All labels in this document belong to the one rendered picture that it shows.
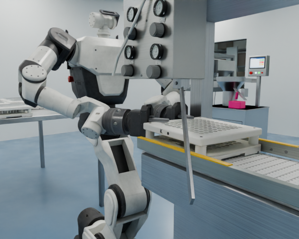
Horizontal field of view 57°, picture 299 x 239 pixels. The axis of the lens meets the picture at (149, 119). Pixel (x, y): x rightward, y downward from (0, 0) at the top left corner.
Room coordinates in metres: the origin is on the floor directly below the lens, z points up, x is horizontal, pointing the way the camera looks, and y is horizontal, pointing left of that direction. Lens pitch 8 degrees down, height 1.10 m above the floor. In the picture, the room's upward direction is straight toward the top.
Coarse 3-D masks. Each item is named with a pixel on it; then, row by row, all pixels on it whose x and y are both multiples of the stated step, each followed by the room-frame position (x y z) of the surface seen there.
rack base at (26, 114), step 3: (27, 111) 1.98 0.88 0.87; (0, 114) 1.81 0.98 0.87; (3, 114) 1.81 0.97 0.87; (6, 114) 1.81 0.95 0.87; (9, 114) 1.81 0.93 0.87; (12, 114) 1.83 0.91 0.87; (15, 114) 1.84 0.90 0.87; (18, 114) 1.85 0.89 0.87; (21, 114) 1.86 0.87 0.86; (24, 114) 1.87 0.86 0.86; (27, 114) 1.89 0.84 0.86; (30, 114) 1.90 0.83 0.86; (0, 117) 1.78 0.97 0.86; (3, 117) 1.79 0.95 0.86; (6, 117) 1.81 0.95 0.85; (9, 117) 1.83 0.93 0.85; (12, 117) 1.84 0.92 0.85
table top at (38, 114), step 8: (32, 112) 2.13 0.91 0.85; (40, 112) 2.13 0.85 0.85; (48, 112) 2.13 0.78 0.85; (56, 112) 2.13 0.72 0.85; (0, 120) 1.77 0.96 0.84; (8, 120) 1.80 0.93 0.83; (16, 120) 1.83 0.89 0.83; (24, 120) 1.86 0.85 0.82; (32, 120) 1.90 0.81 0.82; (40, 120) 1.94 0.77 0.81
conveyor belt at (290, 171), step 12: (240, 156) 0.73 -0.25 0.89; (252, 156) 0.73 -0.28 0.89; (264, 156) 0.73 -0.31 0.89; (276, 156) 0.73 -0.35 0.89; (192, 168) 0.64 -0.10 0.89; (252, 168) 0.63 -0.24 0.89; (264, 168) 0.63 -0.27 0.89; (276, 168) 0.63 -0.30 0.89; (288, 168) 0.63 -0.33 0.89; (288, 180) 0.55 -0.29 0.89; (252, 192) 0.51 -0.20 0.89; (288, 204) 0.45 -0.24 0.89
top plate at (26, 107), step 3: (27, 105) 1.96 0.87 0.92; (0, 108) 1.78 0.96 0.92; (3, 108) 1.79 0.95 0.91; (6, 108) 1.80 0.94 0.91; (9, 108) 1.81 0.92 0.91; (12, 108) 1.83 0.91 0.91; (15, 108) 1.84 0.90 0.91; (18, 108) 1.85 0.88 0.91; (21, 108) 1.86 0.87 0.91; (24, 108) 1.88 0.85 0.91; (27, 108) 1.89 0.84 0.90; (30, 108) 1.90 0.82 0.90
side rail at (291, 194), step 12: (144, 144) 0.78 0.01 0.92; (156, 144) 0.73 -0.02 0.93; (168, 156) 0.69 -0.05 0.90; (180, 156) 0.65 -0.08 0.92; (192, 156) 0.62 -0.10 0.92; (204, 168) 0.59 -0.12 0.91; (216, 168) 0.56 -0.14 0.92; (228, 168) 0.53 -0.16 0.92; (240, 168) 0.52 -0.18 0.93; (228, 180) 0.53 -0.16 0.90; (240, 180) 0.51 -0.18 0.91; (252, 180) 0.49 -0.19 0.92; (264, 180) 0.47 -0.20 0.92; (276, 180) 0.46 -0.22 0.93; (264, 192) 0.47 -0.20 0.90; (276, 192) 0.45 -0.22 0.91; (288, 192) 0.43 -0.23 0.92
